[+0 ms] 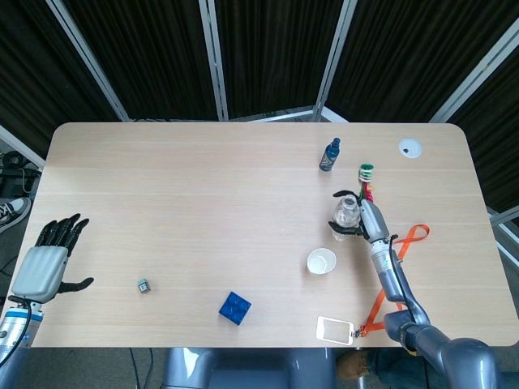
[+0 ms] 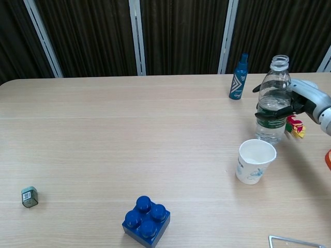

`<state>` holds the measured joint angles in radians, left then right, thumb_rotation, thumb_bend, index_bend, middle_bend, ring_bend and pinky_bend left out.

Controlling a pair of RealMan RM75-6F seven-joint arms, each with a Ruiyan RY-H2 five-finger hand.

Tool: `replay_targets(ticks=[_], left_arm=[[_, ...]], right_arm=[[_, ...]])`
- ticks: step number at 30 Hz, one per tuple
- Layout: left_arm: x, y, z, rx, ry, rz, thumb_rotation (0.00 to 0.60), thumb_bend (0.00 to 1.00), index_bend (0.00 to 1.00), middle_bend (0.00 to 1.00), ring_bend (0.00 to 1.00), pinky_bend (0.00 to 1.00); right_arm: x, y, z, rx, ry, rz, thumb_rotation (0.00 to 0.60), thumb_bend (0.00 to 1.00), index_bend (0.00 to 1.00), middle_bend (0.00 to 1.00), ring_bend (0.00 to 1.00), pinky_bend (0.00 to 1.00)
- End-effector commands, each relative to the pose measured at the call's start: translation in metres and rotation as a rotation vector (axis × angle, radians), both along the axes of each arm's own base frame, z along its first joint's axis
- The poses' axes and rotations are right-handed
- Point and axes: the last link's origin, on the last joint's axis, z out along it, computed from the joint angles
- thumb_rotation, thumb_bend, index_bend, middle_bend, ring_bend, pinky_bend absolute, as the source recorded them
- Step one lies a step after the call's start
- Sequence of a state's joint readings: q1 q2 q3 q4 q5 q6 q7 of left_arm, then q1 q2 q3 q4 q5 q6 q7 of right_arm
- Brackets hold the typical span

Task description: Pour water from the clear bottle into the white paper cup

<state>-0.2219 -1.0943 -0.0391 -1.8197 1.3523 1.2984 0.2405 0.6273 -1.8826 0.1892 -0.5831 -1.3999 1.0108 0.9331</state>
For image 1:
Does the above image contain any clear plastic bottle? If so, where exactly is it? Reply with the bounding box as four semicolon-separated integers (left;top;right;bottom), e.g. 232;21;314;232
330;194;362;242

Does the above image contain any clear badge holder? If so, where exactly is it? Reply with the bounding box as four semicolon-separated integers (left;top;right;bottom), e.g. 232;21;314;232
315;315;354;346

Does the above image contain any blue spray bottle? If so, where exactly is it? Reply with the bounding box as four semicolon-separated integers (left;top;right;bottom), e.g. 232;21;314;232
318;137;342;173

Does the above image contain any white paper cup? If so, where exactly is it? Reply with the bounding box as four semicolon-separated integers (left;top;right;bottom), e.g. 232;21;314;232
306;247;338;276

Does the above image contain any dark fabric partition panel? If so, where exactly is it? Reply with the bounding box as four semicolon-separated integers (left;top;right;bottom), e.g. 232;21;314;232
0;0;131;163
198;0;357;122
430;32;519;212
46;0;229;122
315;0;519;122

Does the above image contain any black equipment with cables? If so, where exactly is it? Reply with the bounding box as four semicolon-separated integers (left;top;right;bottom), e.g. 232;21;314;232
0;150;41;195

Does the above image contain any black white sneaker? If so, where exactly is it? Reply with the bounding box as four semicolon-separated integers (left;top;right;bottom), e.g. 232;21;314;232
0;197;32;234

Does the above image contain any grey robot torso base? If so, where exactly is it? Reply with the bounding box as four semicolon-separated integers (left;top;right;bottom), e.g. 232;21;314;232
161;347;337;389

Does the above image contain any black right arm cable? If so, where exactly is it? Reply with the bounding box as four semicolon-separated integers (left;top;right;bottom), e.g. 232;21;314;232
387;233;418;325

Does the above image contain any orange lanyard strap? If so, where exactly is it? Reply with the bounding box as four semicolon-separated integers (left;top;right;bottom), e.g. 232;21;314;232
362;223;431;337

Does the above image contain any blue jeans leg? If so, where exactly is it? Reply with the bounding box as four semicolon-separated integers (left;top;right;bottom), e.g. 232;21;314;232
367;348;431;389

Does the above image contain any colourful toothbrush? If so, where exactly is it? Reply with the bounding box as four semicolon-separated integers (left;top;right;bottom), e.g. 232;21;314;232
356;162;380;203

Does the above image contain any blue toy building block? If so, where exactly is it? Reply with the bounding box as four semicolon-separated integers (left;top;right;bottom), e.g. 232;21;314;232
218;291;252;327

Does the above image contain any white table cable grommet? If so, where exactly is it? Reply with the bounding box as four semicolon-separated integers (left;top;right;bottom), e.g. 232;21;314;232
397;138;422;159

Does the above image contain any brown shoe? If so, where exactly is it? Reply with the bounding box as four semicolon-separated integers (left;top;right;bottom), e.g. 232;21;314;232
337;350;372;382

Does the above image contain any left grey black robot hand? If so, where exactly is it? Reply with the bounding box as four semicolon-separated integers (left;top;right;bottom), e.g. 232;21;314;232
7;213;95;305

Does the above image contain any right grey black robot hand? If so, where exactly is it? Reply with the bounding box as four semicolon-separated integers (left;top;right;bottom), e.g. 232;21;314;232
327;188;391;245

